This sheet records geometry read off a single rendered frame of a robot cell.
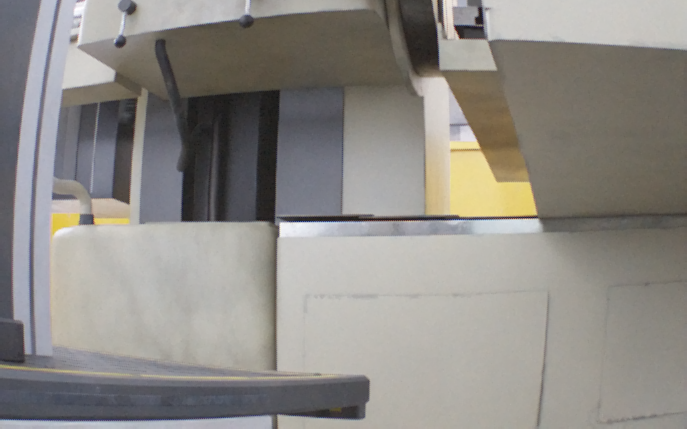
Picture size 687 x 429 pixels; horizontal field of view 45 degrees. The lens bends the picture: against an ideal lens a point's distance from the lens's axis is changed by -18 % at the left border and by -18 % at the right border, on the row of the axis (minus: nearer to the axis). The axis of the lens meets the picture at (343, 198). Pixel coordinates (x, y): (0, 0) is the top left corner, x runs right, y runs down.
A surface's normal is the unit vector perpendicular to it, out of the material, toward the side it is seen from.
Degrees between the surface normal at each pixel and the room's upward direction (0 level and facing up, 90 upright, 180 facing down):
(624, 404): 90
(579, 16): 90
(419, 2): 126
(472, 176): 90
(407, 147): 90
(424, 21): 137
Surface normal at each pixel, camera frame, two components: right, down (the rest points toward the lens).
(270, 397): 0.91, -0.04
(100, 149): -0.23, -0.15
